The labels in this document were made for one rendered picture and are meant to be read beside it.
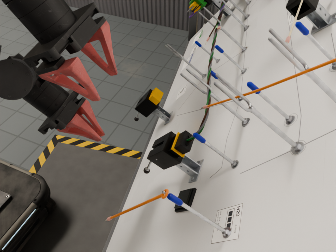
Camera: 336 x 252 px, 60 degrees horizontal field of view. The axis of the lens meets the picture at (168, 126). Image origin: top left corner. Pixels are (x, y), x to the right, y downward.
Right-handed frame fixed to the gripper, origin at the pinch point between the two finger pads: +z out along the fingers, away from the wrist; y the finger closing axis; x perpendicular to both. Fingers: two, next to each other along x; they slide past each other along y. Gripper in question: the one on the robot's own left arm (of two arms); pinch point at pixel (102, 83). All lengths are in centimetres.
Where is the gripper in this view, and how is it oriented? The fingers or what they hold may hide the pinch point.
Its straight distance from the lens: 43.8
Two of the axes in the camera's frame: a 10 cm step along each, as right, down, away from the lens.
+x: -8.1, 0.5, 5.9
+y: 3.5, -7.6, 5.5
